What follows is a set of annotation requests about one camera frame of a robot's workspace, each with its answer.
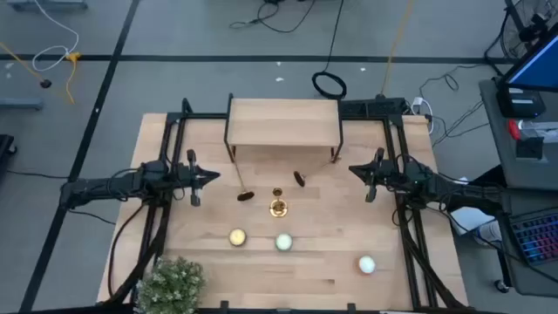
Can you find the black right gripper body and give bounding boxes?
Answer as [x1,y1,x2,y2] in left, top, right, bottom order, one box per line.
[365,147,396,203]

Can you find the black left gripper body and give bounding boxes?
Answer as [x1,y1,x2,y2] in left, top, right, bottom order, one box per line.
[174,149,203,208]

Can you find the wooden shelf riser black legs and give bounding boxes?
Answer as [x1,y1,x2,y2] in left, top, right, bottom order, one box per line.
[223,92,344,165]

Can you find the white flat box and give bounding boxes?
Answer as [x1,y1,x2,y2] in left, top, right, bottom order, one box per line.
[448,198,497,236]

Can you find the green white flowering plant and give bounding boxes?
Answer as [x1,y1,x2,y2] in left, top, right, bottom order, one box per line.
[136,256,208,314]

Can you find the person's shoe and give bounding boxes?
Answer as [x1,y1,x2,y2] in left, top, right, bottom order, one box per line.
[473,220,503,249]

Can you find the small black box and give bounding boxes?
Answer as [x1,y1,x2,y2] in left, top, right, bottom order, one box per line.
[515,136,546,161]

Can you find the black label printer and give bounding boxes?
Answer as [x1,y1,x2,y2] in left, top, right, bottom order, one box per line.
[495,85,547,119]

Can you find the blue keyboard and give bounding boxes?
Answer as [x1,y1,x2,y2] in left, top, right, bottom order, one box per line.
[505,208,558,268]

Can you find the grey floor bar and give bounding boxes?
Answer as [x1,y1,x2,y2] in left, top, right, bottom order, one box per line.
[0,98,44,112]

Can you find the grey rolling desk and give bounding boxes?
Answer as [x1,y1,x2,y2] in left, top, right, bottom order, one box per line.
[494,191,558,300]

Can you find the black standing fan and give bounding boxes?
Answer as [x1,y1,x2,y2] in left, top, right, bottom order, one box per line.
[483,0,558,75]

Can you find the black cart with wheel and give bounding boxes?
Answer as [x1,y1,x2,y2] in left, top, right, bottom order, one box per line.
[0,133,18,175]

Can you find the black computer monitor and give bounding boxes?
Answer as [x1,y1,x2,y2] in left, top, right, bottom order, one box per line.
[500,30,558,93]

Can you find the grey cart base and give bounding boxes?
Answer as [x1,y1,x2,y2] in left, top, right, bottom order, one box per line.
[6,0,88,12]

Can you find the grey camera on black frame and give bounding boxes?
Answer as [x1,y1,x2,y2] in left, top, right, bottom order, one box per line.
[102,96,472,314]

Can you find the white charger with cable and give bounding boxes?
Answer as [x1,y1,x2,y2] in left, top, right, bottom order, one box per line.
[411,96,436,135]

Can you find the black cable with coil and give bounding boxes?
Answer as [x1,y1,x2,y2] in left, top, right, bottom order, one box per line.
[310,0,349,101]

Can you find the black floor cable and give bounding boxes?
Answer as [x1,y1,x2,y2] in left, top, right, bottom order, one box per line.
[418,64,492,147]
[228,0,317,34]

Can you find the long yellow cable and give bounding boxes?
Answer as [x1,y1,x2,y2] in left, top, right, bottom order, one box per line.
[380,0,415,98]

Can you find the red handled tool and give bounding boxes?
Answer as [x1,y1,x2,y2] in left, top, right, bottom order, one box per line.
[507,119,523,142]

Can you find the yellow cable plug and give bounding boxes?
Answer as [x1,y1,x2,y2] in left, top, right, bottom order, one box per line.
[65,51,83,105]

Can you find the thin orange cable black plug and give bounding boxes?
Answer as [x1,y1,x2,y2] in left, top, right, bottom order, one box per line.
[0,41,52,89]

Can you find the white floor cable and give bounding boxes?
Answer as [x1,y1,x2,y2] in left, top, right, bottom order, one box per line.
[31,0,81,73]

